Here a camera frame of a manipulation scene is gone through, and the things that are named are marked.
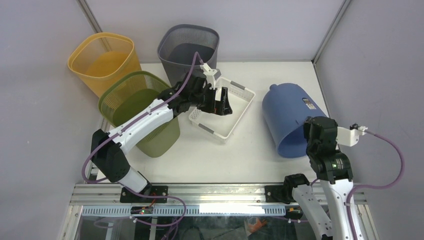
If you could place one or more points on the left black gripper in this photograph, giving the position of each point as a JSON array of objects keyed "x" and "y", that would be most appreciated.
[{"x": 221, "y": 108}]

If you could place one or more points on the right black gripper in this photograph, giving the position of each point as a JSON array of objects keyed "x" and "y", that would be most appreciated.
[{"x": 306, "y": 127}]

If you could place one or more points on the white perforated plastic basket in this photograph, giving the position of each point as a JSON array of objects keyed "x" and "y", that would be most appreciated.
[{"x": 222, "y": 127}]

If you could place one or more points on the blue plastic bucket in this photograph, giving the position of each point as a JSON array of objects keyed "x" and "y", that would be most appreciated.
[{"x": 285, "y": 108}]

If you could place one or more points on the grey mesh waste bin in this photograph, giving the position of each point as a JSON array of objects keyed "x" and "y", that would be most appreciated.
[{"x": 178, "y": 46}]

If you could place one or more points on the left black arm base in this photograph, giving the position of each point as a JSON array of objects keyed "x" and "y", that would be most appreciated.
[{"x": 129, "y": 197}]

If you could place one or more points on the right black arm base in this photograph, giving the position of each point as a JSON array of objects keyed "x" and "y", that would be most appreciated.
[{"x": 281, "y": 193}]

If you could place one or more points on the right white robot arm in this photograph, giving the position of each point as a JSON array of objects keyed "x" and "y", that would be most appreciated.
[{"x": 334, "y": 171}]

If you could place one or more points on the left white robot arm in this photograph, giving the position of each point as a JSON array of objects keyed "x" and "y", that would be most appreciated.
[{"x": 109, "y": 149}]

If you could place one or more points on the green mesh waste bin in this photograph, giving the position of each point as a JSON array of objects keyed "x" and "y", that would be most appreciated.
[{"x": 129, "y": 96}]

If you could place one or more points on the yellow mesh waste bin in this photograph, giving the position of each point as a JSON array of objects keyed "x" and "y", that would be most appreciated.
[{"x": 102, "y": 59}]

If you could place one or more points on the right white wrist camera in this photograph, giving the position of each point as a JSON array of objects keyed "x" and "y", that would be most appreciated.
[{"x": 350, "y": 136}]

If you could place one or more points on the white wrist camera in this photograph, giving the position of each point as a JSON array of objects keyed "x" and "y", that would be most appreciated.
[
  {"x": 211, "y": 75},
  {"x": 350, "y": 136}
]

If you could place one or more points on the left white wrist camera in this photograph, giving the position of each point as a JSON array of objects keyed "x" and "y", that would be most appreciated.
[{"x": 211, "y": 75}]

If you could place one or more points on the aluminium mounting rail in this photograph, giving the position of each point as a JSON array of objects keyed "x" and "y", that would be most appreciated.
[{"x": 191, "y": 194}]

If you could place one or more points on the white slotted cable duct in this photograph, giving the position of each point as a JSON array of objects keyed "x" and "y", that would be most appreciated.
[{"x": 206, "y": 209}]

